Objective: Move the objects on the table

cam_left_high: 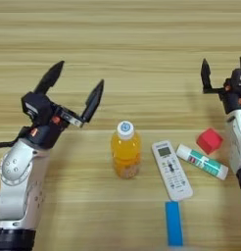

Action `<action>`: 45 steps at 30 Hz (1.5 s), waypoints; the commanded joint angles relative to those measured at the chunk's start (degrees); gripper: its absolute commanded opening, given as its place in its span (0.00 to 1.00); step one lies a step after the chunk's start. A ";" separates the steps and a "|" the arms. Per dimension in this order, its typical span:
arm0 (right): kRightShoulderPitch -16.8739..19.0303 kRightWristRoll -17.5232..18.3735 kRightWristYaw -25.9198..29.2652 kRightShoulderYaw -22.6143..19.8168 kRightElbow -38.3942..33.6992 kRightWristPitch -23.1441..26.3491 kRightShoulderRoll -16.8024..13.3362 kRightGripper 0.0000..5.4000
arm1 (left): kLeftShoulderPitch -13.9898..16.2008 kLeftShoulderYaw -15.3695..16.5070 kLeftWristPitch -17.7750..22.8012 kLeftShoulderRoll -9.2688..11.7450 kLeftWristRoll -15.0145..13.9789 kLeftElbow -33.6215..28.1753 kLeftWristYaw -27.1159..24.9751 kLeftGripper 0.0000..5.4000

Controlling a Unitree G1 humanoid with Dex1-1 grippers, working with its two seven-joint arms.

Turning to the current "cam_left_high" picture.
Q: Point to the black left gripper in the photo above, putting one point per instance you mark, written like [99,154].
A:
[47,132]

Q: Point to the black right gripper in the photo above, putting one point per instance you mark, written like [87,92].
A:
[233,99]

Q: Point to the orange juice bottle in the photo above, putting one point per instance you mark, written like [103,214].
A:
[125,150]

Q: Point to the white green glue stick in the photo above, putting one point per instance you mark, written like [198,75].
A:
[202,161]

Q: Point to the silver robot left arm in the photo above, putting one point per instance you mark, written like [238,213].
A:
[18,183]

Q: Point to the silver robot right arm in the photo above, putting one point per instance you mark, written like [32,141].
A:
[238,143]

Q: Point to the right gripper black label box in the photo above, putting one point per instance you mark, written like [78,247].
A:
[238,80]

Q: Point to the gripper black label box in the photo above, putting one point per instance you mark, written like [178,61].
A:
[37,108]
[238,80]

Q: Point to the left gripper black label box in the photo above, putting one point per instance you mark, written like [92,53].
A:
[37,108]

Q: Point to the red cube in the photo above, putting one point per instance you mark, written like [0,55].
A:
[209,140]

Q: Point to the white remote control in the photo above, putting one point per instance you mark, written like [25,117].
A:
[171,170]

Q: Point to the blue rectangular block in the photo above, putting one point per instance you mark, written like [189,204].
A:
[174,224]

